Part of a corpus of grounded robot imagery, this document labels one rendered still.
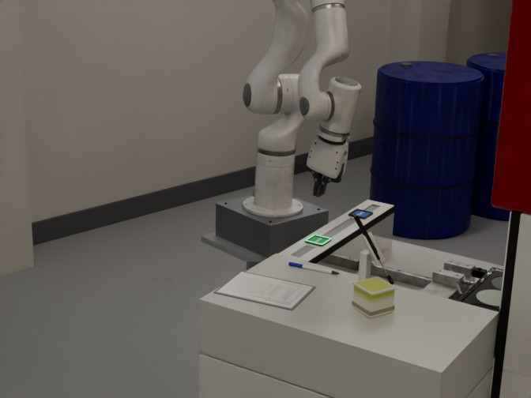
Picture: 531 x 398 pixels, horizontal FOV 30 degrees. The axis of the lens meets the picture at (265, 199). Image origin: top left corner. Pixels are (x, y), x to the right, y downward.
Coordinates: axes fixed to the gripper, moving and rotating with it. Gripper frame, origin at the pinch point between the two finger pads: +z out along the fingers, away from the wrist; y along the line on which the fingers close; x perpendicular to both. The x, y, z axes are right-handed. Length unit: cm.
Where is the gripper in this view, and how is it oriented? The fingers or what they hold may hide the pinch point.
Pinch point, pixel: (319, 189)
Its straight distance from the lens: 271.8
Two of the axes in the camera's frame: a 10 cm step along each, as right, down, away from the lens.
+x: -5.3, 2.7, -8.0
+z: -2.0, 8.8, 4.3
